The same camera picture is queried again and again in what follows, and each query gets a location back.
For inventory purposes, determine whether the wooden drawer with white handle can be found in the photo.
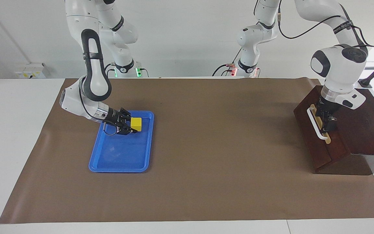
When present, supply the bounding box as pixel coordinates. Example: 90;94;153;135
293;94;350;174

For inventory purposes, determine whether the dark wooden drawer cabinet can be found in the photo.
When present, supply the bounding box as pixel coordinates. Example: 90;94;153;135
314;85;374;176

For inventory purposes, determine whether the blue plastic tray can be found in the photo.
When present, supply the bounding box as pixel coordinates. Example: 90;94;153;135
88;110;155;173

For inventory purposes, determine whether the brown paper table mat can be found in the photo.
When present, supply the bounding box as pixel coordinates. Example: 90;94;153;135
0;77;374;225

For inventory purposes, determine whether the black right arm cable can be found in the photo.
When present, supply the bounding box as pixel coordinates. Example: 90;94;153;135
103;122;118;136

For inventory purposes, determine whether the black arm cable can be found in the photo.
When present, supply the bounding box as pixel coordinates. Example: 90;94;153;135
103;122;118;136
277;6;374;48

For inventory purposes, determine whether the black right base cable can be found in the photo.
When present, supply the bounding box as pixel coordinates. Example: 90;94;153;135
102;63;117;79

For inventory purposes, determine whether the black base cable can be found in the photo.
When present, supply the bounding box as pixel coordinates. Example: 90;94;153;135
212;49;243;77
102;63;117;79

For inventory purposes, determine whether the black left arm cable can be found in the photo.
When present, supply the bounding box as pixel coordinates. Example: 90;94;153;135
277;6;374;48

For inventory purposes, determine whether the white wall power socket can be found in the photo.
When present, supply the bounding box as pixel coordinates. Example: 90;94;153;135
14;63;46;79

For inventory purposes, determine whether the black left base cable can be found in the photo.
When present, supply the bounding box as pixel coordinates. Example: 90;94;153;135
212;49;243;77

